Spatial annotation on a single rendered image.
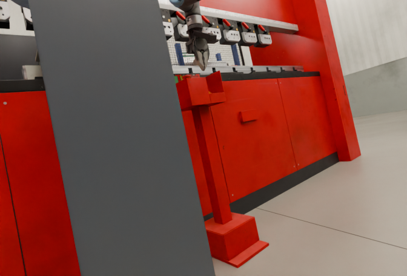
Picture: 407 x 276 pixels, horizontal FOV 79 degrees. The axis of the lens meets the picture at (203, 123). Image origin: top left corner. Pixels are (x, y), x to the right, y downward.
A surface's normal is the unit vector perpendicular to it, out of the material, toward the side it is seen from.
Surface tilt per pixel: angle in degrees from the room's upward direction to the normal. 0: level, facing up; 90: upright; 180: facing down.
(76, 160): 90
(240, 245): 90
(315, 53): 90
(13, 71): 90
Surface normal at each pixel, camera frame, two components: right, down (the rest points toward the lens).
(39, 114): 0.60, -0.15
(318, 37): -0.77, 0.14
